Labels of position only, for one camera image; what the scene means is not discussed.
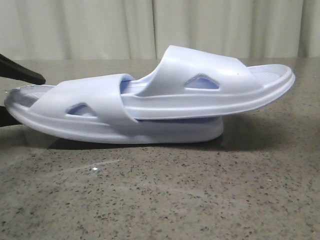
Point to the pale green curtain backdrop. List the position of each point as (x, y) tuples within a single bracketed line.
[(143, 29)]

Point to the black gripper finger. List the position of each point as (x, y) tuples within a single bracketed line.
[(6, 119), (12, 70)]

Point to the light blue slipper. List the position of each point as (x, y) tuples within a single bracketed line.
[(189, 83), (92, 110)]

